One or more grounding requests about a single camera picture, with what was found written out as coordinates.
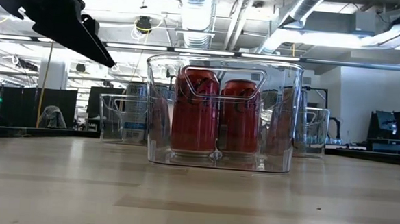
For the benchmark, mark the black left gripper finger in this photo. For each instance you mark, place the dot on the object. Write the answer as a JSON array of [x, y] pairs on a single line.
[[83, 39]]

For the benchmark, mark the red Coca-Cola Zero can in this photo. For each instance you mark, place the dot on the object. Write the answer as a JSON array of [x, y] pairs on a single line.
[[194, 125], [238, 127]]

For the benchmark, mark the clear plastic storage bin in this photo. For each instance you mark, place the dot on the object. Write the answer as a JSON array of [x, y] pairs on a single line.
[[111, 128], [163, 158], [317, 132]]

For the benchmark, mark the black ceiling spotlight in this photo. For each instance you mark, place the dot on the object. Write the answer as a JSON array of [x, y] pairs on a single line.
[[80, 67], [167, 72]]

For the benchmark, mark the white ceiling light bar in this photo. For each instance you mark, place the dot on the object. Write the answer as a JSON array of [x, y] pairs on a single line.
[[42, 39], [271, 57], [8, 37], [203, 52], [136, 46]]

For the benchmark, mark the white pillar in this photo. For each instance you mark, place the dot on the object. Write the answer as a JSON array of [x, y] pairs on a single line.
[[52, 73]]

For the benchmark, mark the black panel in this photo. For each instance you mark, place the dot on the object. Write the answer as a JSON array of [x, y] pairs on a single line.
[[94, 103]]

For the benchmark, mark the chair with grey jacket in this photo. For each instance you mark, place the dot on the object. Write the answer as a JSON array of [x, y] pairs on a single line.
[[53, 118]]

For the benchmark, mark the black partition panels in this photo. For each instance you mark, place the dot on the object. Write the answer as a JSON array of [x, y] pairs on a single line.
[[18, 106]]

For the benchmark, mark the black pole green light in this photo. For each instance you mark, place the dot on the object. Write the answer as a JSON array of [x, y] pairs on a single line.
[[0, 99]]

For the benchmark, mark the grey horizontal pipe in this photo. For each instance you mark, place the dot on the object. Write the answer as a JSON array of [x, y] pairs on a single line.
[[360, 65]]

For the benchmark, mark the black monitor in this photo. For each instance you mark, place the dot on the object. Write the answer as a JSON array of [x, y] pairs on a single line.
[[386, 125]]

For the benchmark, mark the black ceiling dome camera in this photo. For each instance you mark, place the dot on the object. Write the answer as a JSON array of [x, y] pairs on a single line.
[[143, 25]]

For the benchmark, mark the silver ventilation duct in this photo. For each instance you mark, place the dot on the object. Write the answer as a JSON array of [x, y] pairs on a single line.
[[194, 15], [305, 7]]

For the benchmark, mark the grey wall vent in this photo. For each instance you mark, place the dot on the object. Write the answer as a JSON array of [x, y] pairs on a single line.
[[306, 80], [255, 76]]

